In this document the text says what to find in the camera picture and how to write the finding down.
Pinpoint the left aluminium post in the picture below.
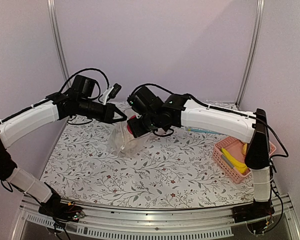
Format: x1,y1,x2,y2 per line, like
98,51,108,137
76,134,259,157
46,0,69,81

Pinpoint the right aluminium post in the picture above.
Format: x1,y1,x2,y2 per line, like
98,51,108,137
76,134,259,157
235,0,265,108

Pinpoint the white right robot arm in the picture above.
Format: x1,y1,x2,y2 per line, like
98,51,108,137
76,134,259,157
127,84,271,218

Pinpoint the clear bag at back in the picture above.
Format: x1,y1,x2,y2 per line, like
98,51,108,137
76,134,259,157
114,100,142,114

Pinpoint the aluminium front rail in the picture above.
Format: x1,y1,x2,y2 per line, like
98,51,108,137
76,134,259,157
11,194,300,240

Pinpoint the white toy cauliflower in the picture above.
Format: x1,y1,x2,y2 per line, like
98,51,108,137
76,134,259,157
113,129,139,153

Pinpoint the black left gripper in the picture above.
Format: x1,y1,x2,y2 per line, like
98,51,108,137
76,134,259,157
78,97,128,124

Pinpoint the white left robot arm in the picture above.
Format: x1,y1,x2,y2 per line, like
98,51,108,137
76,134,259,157
0,75,127,217

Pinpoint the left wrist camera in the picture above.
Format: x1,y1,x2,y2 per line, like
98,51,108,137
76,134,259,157
100,83,122,105

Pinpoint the clear zip top bag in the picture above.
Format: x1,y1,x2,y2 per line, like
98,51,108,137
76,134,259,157
106,121,150,158

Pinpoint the yellow toy banana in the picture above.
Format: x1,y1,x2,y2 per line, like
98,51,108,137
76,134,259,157
221,148,249,174

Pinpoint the floral tablecloth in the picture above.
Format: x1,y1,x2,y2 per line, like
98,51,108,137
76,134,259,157
40,116,254,209

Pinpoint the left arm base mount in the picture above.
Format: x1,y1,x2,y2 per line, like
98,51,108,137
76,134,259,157
38,192,85,223

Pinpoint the aluminium post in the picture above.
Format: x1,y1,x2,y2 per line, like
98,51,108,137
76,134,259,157
235,0,265,108
46,0,69,81

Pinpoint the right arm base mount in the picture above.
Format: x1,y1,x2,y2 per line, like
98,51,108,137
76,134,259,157
231,199,275,235

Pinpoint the pink plastic basket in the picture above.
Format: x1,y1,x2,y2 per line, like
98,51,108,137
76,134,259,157
212,136,277,185

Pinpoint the yellow toy lemon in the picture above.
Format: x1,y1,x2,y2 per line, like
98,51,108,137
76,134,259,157
241,143,248,156

